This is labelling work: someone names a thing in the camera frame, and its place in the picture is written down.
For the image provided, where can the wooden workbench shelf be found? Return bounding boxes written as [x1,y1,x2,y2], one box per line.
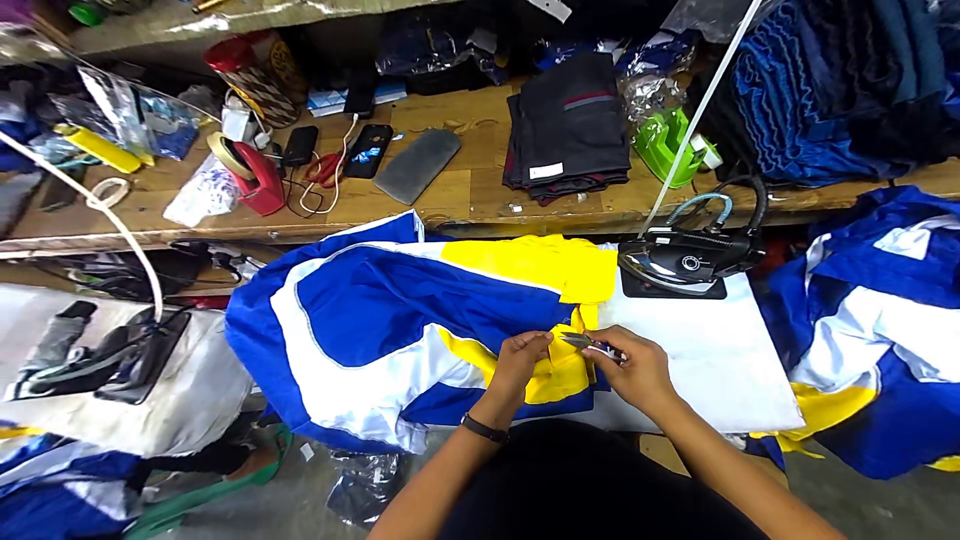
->
[0,75,960,261]

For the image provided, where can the clear plastic bag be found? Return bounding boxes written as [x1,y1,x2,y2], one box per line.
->
[325,450,411,531]

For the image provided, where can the small black phone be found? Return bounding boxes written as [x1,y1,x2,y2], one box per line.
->
[282,125,320,168]

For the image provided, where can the stack of blue folded garments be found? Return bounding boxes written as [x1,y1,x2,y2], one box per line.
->
[705,0,960,189]

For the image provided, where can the blue white yellow garment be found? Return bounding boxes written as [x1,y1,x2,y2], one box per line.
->
[742,184,960,481]
[225,210,619,456]

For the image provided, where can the person's right forearm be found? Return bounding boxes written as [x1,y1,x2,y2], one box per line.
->
[649,393,847,540]

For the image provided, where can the stack of dark folded clothes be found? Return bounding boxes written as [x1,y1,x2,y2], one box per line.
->
[501,51,632,207]

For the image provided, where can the grey cloth-wrapped iron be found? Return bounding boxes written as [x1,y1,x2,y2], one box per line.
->
[4,300,162,402]

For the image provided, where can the white charging cable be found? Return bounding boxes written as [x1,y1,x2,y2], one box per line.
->
[299,112,360,216]

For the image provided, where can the light blue coiled hose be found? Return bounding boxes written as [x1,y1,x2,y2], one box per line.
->
[666,192,735,229]

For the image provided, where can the red tape dispenser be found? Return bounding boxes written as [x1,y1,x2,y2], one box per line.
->
[207,132,287,218]

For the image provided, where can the beige cloth-covered ironing board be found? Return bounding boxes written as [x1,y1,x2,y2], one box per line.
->
[0,282,256,459]

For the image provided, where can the blue and white garment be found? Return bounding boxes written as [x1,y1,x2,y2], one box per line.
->
[0,424,155,540]

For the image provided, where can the red-handled scissors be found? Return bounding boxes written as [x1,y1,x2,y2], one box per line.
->
[304,152,346,189]

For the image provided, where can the black iron rest mat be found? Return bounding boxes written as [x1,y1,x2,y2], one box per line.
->
[621,264,729,300]

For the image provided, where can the green strip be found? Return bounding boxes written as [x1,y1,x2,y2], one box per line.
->
[123,424,294,540]

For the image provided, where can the overhead shelf board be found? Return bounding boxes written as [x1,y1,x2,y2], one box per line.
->
[0,0,462,66]

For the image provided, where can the white hose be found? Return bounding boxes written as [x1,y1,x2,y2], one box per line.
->
[0,129,165,327]

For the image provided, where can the black phone with cable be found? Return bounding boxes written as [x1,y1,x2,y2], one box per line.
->
[345,69,378,120]

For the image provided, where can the brown cardboard piece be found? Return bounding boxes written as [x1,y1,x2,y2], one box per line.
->
[637,432,790,493]

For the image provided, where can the person's left hand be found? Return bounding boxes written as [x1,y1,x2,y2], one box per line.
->
[486,330,555,412]

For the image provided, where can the green tape dispenser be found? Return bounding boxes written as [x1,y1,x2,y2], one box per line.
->
[633,108,723,189]

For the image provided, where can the thin white rod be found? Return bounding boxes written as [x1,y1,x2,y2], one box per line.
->
[639,0,764,240]

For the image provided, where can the person's wristband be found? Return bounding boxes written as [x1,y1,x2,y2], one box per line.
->
[460,412,511,445]

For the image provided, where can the person's body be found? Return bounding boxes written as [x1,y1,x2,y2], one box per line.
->
[437,418,772,540]

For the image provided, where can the grey flat rounded pad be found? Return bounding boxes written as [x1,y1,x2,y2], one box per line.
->
[372,128,462,207]

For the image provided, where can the pile of plastic-wrapped garments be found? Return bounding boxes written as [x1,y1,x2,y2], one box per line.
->
[373,7,513,94]

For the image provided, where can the black steam iron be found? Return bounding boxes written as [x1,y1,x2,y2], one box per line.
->
[618,175,771,295]

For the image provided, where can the blue and white paper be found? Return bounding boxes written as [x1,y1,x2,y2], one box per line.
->
[306,80,408,118]

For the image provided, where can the person's left forearm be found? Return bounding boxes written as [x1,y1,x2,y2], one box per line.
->
[366,397,525,540]

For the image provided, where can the white charger adapter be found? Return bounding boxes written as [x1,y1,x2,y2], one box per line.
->
[221,95,259,145]

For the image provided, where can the black smartphone with lit screen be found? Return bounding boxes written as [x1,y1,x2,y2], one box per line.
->
[342,123,395,180]

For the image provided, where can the white cord loop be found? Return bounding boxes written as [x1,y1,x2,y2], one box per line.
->
[86,177,131,210]

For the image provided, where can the person's right hand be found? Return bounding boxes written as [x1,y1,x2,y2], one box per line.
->
[582,324,678,423]

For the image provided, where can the pile of plastic packets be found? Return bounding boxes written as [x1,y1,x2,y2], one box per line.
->
[48,63,222,168]

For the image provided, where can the crumpled white plastic bag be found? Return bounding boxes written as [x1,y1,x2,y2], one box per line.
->
[162,153,241,229]

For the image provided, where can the red patterned tin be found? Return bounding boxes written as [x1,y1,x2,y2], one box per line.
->
[202,30,309,129]

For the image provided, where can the white ironing board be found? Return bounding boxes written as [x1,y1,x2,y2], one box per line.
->
[426,243,807,435]

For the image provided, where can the metal thread snips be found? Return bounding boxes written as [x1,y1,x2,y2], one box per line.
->
[559,331,628,364]

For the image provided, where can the yellow tube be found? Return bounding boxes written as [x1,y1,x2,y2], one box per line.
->
[55,124,144,175]

